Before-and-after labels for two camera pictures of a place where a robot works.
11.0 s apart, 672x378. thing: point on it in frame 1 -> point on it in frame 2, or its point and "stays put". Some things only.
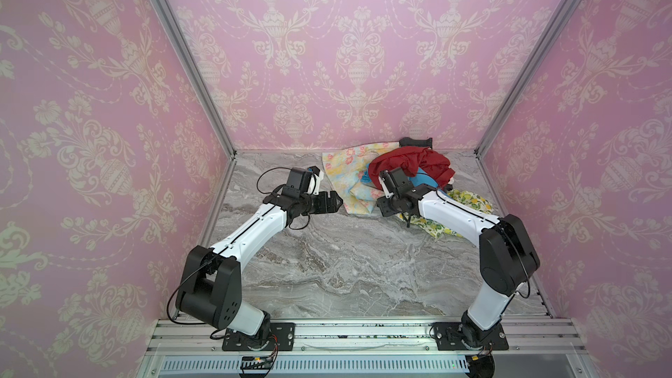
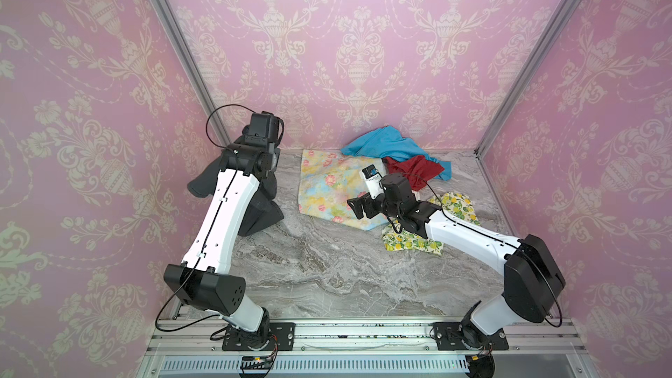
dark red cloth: (413, 161) stays put
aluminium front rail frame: (358, 347) stays put
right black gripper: (387, 205) -> (366, 205)
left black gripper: (324, 206) -> (275, 152)
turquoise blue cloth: (417, 178) -> (392, 143)
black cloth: (407, 142) -> (262, 209)
